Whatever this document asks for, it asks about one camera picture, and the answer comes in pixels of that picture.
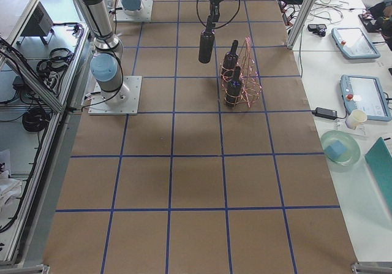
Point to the dark wine bottle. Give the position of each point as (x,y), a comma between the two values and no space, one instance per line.
(207,38)

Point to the dark wine bottle left basket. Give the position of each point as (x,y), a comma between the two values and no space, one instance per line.
(230,60)

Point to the dark wine bottle basket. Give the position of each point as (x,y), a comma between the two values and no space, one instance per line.
(233,88)
(230,60)

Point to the dark wine bottle right basket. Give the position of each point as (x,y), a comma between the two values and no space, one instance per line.
(233,88)

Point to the black webcam device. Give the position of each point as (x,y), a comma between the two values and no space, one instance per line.
(317,29)

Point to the blue teach pendant far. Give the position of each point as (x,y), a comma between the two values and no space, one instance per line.
(354,43)

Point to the blue teach pendant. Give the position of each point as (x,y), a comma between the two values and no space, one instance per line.
(354,43)
(364,93)

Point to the black power adapter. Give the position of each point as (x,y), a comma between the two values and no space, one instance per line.
(325,113)

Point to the brown paper mat blue grid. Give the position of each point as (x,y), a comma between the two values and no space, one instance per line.
(189,185)

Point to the blue teach pendant near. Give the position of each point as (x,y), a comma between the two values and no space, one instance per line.
(364,93)

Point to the grey control box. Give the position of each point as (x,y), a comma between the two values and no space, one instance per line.
(39,25)

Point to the white paper cup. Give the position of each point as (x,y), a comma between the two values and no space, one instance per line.
(355,118)

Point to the blue foam cube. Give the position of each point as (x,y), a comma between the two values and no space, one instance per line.
(335,150)

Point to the green glass plate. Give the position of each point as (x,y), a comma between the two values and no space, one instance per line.
(353,154)

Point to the teal board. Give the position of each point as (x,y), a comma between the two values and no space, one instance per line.
(378,159)

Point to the white crumpled cloth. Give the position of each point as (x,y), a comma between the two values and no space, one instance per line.
(10,188)

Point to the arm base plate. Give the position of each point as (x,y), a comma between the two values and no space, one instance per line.
(125,102)
(143,14)

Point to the copper wire wine basket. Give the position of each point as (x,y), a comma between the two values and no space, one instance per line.
(251,87)

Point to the aluminium frame post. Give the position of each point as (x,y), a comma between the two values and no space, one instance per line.
(299,23)

